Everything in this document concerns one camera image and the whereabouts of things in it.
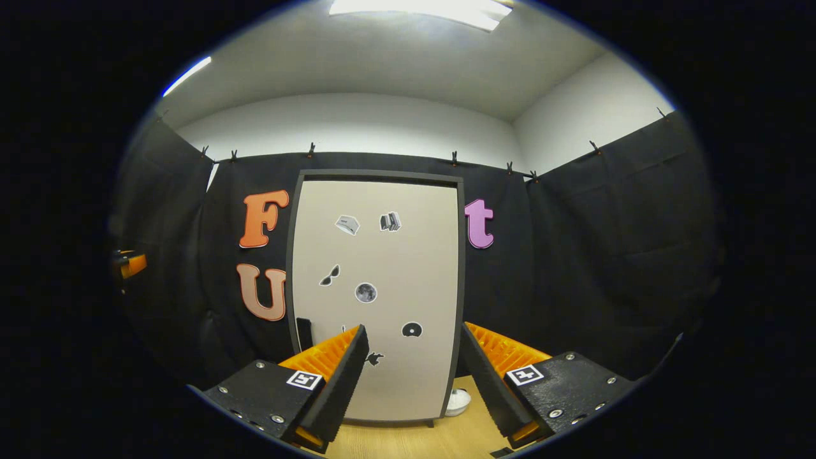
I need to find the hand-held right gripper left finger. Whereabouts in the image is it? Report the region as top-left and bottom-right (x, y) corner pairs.
(203, 324), (370, 455)

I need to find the black backdrop cloth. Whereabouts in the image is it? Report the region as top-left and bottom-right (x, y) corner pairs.
(110, 108), (721, 390)

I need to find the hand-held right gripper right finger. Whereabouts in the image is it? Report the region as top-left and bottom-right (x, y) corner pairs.
(460, 321), (638, 450)

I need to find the narrow ceiling light strip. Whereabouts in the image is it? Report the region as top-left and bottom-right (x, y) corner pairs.
(161, 56), (212, 98)

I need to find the wide ceiling light panel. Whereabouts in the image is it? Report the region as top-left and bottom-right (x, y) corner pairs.
(328, 0), (514, 33)

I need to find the small white round object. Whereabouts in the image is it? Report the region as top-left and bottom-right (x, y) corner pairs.
(444, 388), (472, 418)

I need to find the dark grey cabinet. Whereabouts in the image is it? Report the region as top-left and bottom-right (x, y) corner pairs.
(286, 169), (466, 428)

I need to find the row of black cloth clips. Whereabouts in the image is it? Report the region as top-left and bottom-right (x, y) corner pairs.
(201, 107), (670, 184)

